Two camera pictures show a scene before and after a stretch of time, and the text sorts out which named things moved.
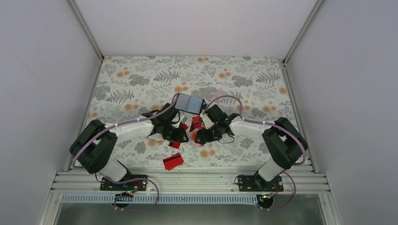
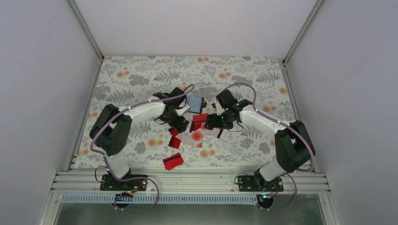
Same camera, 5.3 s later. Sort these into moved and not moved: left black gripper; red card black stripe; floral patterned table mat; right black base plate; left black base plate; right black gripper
Moved: left black gripper; right black gripper
Not moved: red card black stripe; floral patterned table mat; left black base plate; right black base plate
